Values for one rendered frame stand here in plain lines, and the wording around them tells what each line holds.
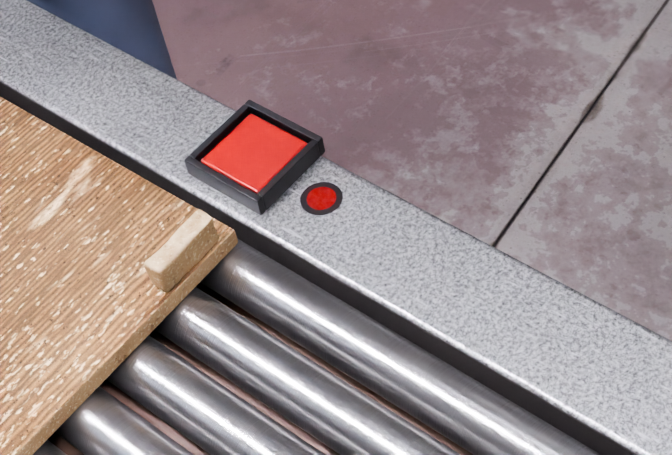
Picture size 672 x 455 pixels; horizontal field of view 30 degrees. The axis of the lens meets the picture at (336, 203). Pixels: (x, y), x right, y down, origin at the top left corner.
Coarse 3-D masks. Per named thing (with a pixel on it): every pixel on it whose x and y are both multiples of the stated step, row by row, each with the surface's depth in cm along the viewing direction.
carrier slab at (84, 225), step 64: (0, 128) 99; (0, 192) 95; (64, 192) 94; (128, 192) 93; (0, 256) 91; (64, 256) 90; (128, 256) 89; (0, 320) 87; (64, 320) 86; (128, 320) 86; (0, 384) 84; (64, 384) 83; (0, 448) 80
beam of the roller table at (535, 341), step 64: (0, 0) 113; (0, 64) 107; (64, 64) 106; (128, 64) 105; (64, 128) 104; (128, 128) 101; (192, 128) 100; (192, 192) 95; (384, 192) 93; (320, 256) 90; (384, 256) 89; (448, 256) 88; (384, 320) 88; (448, 320) 85; (512, 320) 84; (576, 320) 84; (512, 384) 82; (576, 384) 80; (640, 384) 80; (640, 448) 77
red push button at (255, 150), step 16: (240, 128) 97; (256, 128) 97; (272, 128) 96; (224, 144) 96; (240, 144) 96; (256, 144) 96; (272, 144) 95; (288, 144) 95; (304, 144) 95; (208, 160) 95; (224, 160) 95; (240, 160) 95; (256, 160) 95; (272, 160) 94; (288, 160) 94; (240, 176) 94; (256, 176) 94; (272, 176) 93; (256, 192) 93
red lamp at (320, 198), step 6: (312, 192) 94; (318, 192) 94; (324, 192) 93; (330, 192) 93; (312, 198) 93; (318, 198) 93; (324, 198) 93; (330, 198) 93; (312, 204) 93; (318, 204) 93; (324, 204) 93; (330, 204) 93
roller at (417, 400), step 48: (240, 240) 92; (240, 288) 89; (288, 288) 88; (288, 336) 88; (336, 336) 85; (384, 336) 84; (384, 384) 83; (432, 384) 81; (480, 384) 82; (480, 432) 79; (528, 432) 78
